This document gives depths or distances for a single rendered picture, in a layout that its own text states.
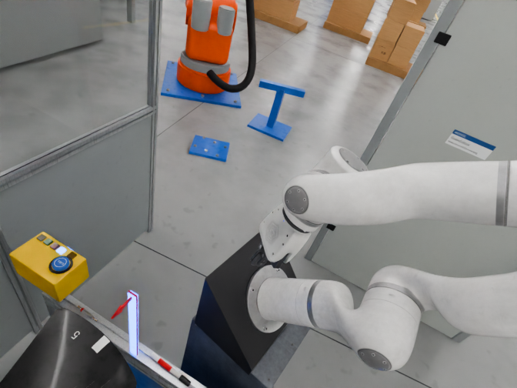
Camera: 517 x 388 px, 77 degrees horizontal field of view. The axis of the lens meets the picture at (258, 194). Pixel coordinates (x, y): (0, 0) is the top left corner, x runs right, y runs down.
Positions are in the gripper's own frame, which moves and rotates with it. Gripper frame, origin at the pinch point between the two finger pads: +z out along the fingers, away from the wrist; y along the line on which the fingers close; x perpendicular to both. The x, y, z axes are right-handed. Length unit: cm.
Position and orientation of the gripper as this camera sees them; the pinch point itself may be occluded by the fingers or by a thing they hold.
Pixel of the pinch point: (260, 258)
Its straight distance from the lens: 75.6
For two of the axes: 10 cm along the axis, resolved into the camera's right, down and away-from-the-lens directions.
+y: 2.2, 7.3, -6.5
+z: -5.1, 6.5, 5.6
